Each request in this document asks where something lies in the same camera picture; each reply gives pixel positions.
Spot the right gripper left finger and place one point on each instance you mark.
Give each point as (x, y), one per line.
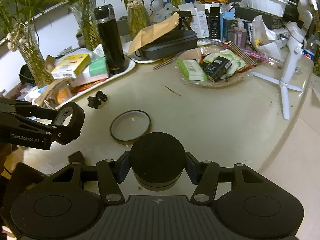
(110, 174)

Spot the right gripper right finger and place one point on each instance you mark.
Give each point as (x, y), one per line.
(205, 176)

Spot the black cylinder speaker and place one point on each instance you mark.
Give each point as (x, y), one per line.
(157, 160)

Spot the black adapter part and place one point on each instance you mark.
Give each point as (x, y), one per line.
(95, 101)

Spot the black tape roll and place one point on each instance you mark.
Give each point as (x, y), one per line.
(68, 123)

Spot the white plastic tray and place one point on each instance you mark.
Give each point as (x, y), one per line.
(93, 85)

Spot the yellow white medicine box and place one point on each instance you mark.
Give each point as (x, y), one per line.
(71, 66)

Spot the glass vase with stems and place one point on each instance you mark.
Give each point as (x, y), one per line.
(24, 39)

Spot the green tissue pack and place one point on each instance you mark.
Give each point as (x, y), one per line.
(96, 68)

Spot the wicker snack basket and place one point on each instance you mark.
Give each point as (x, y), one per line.
(213, 67)

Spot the black oval case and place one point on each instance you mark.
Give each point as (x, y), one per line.
(171, 43)

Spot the black thermos bottle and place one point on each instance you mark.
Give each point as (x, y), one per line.
(110, 38)

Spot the brown paper envelope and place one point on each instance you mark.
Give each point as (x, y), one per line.
(153, 32)

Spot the white takeaway container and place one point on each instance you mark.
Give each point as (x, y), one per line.
(274, 7)

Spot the white phone gimbal tripod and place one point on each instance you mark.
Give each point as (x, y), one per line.
(295, 46)

